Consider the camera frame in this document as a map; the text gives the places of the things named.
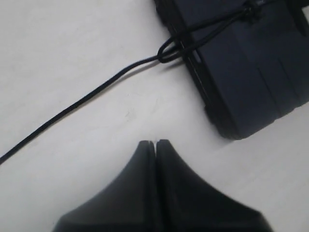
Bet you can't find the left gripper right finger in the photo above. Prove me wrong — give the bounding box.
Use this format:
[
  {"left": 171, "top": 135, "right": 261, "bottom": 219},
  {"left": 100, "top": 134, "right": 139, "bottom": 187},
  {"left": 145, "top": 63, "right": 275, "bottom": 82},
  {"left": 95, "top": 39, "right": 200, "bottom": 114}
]
[{"left": 156, "top": 140, "right": 272, "bottom": 232}]

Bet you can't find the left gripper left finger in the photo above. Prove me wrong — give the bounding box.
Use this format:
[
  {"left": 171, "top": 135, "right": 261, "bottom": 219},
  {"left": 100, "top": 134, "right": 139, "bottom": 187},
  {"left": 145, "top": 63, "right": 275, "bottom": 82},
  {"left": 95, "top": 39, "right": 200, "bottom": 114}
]
[{"left": 54, "top": 141, "right": 157, "bottom": 232}]

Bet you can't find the black braided rope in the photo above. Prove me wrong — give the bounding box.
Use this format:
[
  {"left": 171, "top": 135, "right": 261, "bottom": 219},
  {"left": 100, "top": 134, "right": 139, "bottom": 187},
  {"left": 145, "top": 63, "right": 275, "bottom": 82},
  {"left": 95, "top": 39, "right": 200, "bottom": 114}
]
[{"left": 0, "top": 6, "right": 260, "bottom": 166}]

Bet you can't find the black plastic carry case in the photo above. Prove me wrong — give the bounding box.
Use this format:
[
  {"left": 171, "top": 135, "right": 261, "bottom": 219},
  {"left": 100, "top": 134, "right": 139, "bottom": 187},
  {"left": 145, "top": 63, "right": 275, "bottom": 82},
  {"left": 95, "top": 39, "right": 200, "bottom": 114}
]
[{"left": 155, "top": 0, "right": 309, "bottom": 140}]

